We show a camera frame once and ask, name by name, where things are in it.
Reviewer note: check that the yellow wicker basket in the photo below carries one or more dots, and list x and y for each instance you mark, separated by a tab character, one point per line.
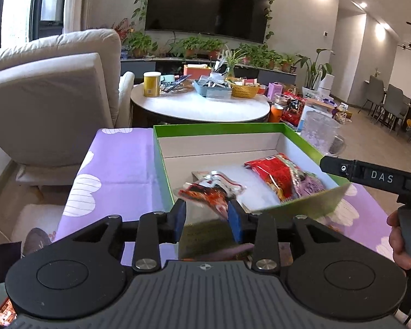
245	91

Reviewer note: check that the orange box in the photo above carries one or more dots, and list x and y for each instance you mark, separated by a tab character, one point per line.
195	70

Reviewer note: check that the red flower plant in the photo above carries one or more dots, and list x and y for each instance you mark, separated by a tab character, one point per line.
121	29

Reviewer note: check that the blue plastic basket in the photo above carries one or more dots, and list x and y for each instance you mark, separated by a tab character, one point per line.
212	90

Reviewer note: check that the beige sofa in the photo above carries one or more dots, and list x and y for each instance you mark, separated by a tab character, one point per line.
54	102

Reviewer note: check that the round white coffee table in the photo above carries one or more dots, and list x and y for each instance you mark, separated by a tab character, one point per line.
198	108

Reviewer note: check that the purple snack packet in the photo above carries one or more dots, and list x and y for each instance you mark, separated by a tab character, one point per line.
311	186

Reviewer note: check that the pink box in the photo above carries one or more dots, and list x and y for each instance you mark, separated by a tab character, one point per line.
275	90

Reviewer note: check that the black wall television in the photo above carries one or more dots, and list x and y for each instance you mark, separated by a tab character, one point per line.
209	7

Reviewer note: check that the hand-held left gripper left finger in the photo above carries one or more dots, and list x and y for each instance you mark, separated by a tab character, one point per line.
179	221

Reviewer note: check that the red snack bag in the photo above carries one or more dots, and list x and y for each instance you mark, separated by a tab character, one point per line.
293	109

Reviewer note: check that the large red snack packet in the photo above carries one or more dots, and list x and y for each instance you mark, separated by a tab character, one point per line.
277	174

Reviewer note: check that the dark television cabinet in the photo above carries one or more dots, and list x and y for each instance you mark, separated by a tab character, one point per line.
140	67

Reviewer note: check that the tall broad-leaf potted plant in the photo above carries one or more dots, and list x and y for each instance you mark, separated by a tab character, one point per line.
313	70

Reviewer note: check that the person's right hand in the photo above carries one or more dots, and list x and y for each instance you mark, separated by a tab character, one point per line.
394	243

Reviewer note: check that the clear plastic pitcher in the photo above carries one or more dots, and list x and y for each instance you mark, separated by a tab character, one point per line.
318	132

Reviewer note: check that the dark cloth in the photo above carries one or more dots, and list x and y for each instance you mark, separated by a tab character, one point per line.
1	264

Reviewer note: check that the orange bottle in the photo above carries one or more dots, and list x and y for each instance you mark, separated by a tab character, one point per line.
276	113

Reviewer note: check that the grey dining chair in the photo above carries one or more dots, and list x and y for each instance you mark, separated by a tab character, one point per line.
375	90
394	101

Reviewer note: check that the spider plant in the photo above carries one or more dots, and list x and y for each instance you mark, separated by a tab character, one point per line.
233	60

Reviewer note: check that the white humidifier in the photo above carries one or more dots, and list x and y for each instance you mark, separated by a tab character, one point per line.
326	85

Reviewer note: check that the red clear snack packet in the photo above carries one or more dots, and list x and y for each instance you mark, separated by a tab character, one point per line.
209	195

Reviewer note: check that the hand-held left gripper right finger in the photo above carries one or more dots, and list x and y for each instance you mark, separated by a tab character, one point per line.
234	226

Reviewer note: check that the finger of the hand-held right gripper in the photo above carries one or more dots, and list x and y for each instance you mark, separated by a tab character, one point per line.
334	166

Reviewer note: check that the purple printed tablecloth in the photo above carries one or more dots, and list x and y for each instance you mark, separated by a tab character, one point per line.
123	178

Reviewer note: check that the yellow canister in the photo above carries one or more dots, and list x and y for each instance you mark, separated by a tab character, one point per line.
152	85

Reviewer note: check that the green cardboard box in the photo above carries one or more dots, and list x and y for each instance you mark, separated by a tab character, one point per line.
209	144

